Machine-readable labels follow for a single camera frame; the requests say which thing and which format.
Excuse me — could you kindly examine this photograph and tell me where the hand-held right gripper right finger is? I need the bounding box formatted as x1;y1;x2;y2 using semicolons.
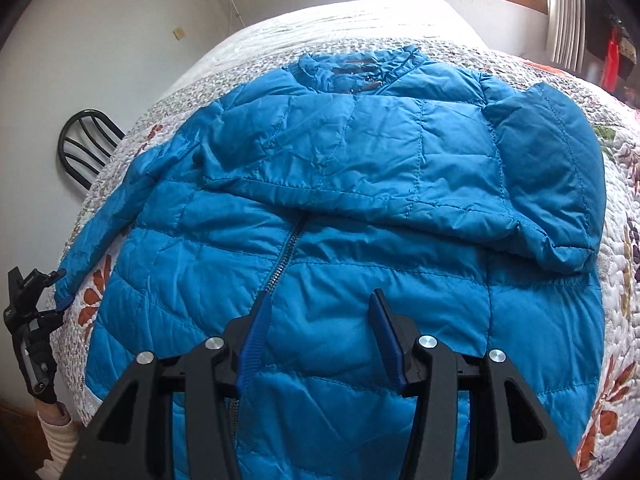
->
367;289;584;480

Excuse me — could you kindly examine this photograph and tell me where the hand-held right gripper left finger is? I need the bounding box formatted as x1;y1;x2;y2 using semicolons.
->
60;288;274;480

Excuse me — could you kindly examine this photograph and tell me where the blue puffer jacket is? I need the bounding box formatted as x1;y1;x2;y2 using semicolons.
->
52;45;608;480

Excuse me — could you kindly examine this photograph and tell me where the person's left forearm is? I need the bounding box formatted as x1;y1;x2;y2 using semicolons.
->
36;400;82;480

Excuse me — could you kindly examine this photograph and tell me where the floral quilted bed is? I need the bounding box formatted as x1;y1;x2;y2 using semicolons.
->
50;0;640;480

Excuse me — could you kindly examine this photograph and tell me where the red hanging garment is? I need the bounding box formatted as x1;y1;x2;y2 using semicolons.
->
600;27;624;89

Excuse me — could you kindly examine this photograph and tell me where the white window curtain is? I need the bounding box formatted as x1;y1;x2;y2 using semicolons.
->
545;0;588;73

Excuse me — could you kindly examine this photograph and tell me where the black and red bag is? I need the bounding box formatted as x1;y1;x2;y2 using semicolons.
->
582;0;640;96

